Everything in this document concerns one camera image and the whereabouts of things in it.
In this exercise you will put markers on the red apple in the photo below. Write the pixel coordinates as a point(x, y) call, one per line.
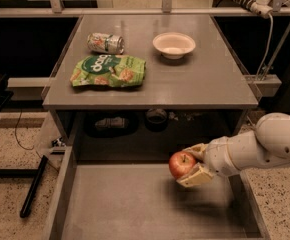
point(180, 163)

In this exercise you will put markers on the open grey top drawer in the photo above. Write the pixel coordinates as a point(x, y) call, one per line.
point(143, 202)

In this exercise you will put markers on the white paper bowl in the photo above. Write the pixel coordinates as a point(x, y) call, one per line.
point(174, 45)

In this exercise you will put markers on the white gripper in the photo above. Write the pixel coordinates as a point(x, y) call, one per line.
point(217, 156)

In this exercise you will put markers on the black chair leg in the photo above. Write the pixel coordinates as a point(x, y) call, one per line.
point(26, 208)

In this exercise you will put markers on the grey cabinet with top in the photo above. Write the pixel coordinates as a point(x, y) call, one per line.
point(208, 78)

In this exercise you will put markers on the green chip bag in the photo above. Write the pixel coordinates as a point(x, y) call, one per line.
point(109, 70)

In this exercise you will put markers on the crushed soda can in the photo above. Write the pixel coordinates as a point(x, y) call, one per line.
point(105, 43)

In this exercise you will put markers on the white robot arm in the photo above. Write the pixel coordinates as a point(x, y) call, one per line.
point(266, 146)

